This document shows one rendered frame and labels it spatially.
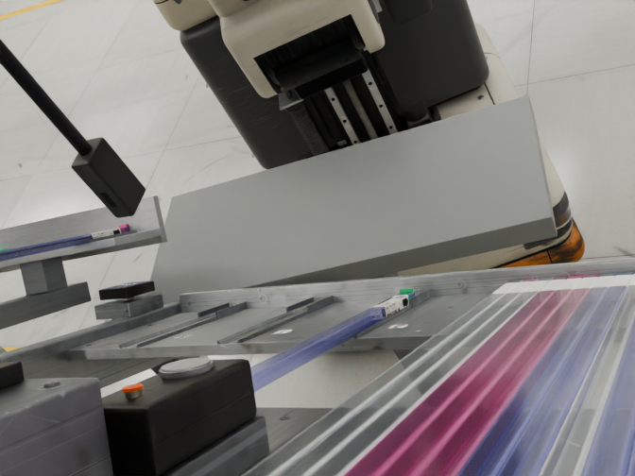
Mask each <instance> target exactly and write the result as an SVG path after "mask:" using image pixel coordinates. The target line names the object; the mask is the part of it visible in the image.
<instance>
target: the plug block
mask: <svg viewBox="0 0 635 476"><path fill-rule="evenodd" d="M87 142H88V143H89V144H90V145H91V146H92V150H91V151H90V153H88V154H87V155H85V156H80V155H79V154H78V153H77V156H76V158H75V159H74V161H73V163H72V165H71V167H72V169H73V170H74V171H75V172H76V173H77V175H78V176H79V177H80V178H81V179H82V180H83V181H84V182H85V183H86V185H87V186H88V187H89V188H90V189H91V190H92V191H93V192H94V194H95V195H96V196H97V197H98V198H99V199H100V200H101V201H102V203H103V204H104V205H105V206H106V207H107V208H108V209H109V210H110V211H111V213H112V214H113V215H114V216H115V217H117V218H121V217H128V216H133V215H134V214H135V213H136V210H137V208H138V206H139V204H140V202H141V200H142V198H143V196H144V193H145V191H146V188H145V187H144V185H143V184H142V183H141V182H140V181H139V179H137V178H136V177H135V176H134V174H133V173H132V172H131V171H130V169H129V168H128V167H127V166H126V164H125V163H124V162H123V161H122V160H121V158H120V157H119V156H118V155H117V153H116V152H115V151H114V150H113V149H112V147H111V146H110V145H109V144H108V142H107V141H106V140H105V139H104V138H103V137H99V138H94V139H90V140H87Z"/></svg>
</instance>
